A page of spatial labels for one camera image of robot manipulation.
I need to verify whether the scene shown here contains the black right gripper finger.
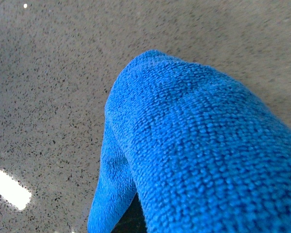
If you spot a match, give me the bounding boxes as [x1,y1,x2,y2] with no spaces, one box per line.
[111,194,147,233]

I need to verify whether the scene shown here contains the blue microfiber cloth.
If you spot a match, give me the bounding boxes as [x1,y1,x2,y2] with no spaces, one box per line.
[87,50,291,233]

